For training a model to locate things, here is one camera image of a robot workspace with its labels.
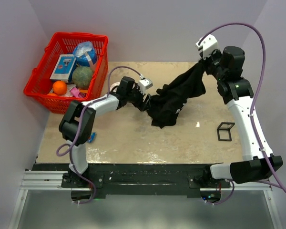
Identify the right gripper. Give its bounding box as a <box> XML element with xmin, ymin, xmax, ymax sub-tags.
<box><xmin>198</xmin><ymin>47</ymin><xmax>225</xmax><ymax>81</ymax></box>

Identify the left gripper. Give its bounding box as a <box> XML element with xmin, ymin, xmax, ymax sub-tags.
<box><xmin>126</xmin><ymin>83</ymin><xmax>151</xmax><ymax>111</ymax></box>

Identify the black t-shirt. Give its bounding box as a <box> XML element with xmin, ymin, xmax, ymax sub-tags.
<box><xmin>147</xmin><ymin>63</ymin><xmax>206</xmax><ymax>128</ymax></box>

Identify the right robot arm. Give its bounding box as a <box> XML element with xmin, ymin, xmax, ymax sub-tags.
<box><xmin>198</xmin><ymin>46</ymin><xmax>283</xmax><ymax>187</ymax></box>

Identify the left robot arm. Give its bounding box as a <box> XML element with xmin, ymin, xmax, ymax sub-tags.
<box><xmin>56</xmin><ymin>76</ymin><xmax>153</xmax><ymax>187</ymax></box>

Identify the black cylindrical can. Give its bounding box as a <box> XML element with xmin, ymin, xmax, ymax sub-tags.
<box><xmin>110</xmin><ymin>82</ymin><xmax>120</xmax><ymax>90</ymax></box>

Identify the blue candy packet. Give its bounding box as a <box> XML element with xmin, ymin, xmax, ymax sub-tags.
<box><xmin>87</xmin><ymin>132</ymin><xmax>96</xmax><ymax>143</ymax></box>

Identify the green melon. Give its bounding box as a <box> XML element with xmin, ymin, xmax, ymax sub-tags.
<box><xmin>72</xmin><ymin>66</ymin><xmax>94</xmax><ymax>90</ymax></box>

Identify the pink package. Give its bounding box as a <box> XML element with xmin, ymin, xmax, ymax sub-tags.
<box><xmin>70</xmin><ymin>87</ymin><xmax>85</xmax><ymax>98</ymax></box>

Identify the blue plastic wrapped roll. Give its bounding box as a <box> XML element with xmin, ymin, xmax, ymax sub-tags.
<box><xmin>73</xmin><ymin>42</ymin><xmax>98</xmax><ymax>71</ymax></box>

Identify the orange fruit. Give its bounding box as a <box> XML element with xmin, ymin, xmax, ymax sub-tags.
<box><xmin>52</xmin><ymin>81</ymin><xmax>67</xmax><ymax>95</ymax></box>

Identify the blue white razor box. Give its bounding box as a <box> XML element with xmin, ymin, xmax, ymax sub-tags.
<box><xmin>50</xmin><ymin>54</ymin><xmax>76</xmax><ymax>83</ymax></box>

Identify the red plastic basket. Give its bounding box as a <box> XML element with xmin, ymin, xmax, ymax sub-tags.
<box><xmin>23</xmin><ymin>32</ymin><xmax>108</xmax><ymax>114</ymax></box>

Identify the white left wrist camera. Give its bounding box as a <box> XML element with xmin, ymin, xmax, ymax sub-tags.
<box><xmin>138</xmin><ymin>79</ymin><xmax>153</xmax><ymax>92</ymax></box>

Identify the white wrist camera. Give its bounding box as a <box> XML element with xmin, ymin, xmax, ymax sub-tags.
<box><xmin>195</xmin><ymin>34</ymin><xmax>219</xmax><ymax>60</ymax></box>
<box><xmin>138</xmin><ymin>79</ymin><xmax>153</xmax><ymax>92</ymax></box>

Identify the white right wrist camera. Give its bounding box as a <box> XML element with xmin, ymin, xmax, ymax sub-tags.
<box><xmin>195</xmin><ymin>34</ymin><xmax>219</xmax><ymax>60</ymax></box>

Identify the black open frame box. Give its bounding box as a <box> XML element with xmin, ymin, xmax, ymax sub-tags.
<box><xmin>216</xmin><ymin>122</ymin><xmax>235</xmax><ymax>142</ymax></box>

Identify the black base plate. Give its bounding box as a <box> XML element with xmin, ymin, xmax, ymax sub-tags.
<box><xmin>32</xmin><ymin>163</ymin><xmax>231</xmax><ymax>201</ymax></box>

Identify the aluminium rail frame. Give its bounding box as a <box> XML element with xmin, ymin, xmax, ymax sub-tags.
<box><xmin>20</xmin><ymin>169</ymin><xmax>282</xmax><ymax>229</ymax></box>

